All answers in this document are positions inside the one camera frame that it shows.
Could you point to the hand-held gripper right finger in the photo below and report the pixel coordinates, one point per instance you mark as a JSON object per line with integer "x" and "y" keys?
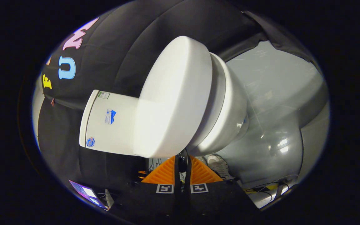
{"x": 188, "y": 175}

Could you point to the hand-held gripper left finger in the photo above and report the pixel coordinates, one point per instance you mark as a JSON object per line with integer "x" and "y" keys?
{"x": 177, "y": 175}

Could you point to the white toilet lid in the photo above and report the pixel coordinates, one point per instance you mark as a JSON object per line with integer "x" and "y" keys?
{"x": 173, "y": 97}

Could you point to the white toilet with tank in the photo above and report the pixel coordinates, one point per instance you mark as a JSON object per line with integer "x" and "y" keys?
{"x": 111, "y": 125}

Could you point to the person's white shoe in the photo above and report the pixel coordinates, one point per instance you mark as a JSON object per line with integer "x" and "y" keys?
{"x": 219, "y": 165}

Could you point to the lit laptop screen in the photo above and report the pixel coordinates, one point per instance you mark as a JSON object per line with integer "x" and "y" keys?
{"x": 87, "y": 193}

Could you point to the black backdrop cloth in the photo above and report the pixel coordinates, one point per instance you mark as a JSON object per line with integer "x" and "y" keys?
{"x": 130, "y": 47}

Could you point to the copper cloth clip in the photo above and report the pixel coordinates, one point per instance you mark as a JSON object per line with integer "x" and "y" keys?
{"x": 52, "y": 101}

